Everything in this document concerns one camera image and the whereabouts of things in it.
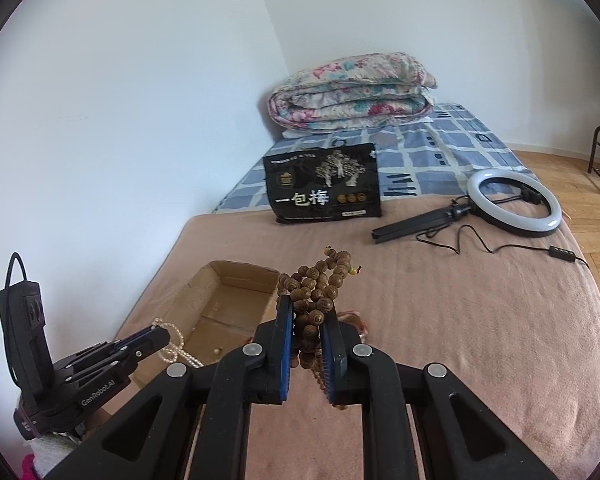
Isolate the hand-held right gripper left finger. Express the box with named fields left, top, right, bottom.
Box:
left=45, top=296, right=297, bottom=480

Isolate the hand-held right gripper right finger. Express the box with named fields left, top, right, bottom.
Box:
left=320, top=305, right=561, bottom=480

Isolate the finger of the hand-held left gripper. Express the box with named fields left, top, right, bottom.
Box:
left=111, top=326, right=172, bottom=350
left=55, top=341, right=173, bottom=386

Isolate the brown wooden bead necklace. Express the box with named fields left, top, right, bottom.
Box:
left=276, top=246, right=365, bottom=411

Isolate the white pearl necklace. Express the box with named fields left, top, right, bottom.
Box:
left=150, top=317, right=206, bottom=368

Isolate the cardboard box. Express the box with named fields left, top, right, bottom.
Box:
left=114, top=260, right=281, bottom=368

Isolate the person's left hand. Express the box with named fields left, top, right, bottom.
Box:
left=30, top=432, right=88, bottom=480

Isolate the black snack bag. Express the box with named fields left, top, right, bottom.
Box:
left=262, top=142, right=383, bottom=224

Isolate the black folded tripod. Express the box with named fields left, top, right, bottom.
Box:
left=371, top=199, right=473, bottom=246

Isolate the blue checked bed sheet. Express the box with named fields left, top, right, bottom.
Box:
left=212, top=102, right=541, bottom=215

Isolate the folded floral quilt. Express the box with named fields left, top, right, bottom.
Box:
left=266, top=52, right=438, bottom=133

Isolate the white ring light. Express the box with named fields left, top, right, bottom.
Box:
left=466, top=169, right=563, bottom=238

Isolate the black ring light cable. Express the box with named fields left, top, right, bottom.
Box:
left=415, top=222, right=588, bottom=267

